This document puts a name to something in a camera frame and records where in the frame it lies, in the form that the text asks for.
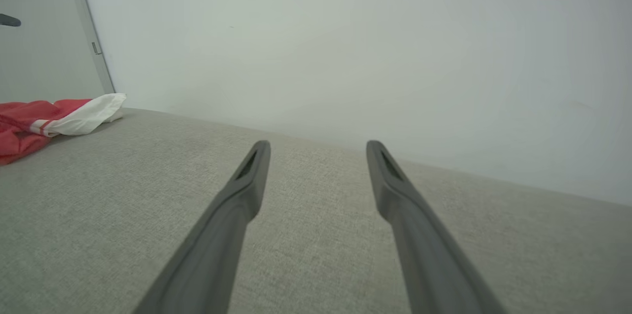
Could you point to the pale grey door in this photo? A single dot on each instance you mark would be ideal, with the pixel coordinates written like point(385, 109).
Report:
point(44, 62)

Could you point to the grey door frame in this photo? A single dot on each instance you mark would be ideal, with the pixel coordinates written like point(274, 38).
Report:
point(89, 22)

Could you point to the red and white garment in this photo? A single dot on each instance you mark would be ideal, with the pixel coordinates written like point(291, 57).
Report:
point(22, 119)

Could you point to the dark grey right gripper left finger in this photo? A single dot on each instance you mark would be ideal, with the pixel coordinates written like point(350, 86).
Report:
point(217, 245)

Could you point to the small metal latch plate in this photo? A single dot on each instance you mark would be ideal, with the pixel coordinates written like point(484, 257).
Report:
point(96, 48)

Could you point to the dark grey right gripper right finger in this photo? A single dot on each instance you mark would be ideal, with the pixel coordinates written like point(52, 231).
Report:
point(424, 250)

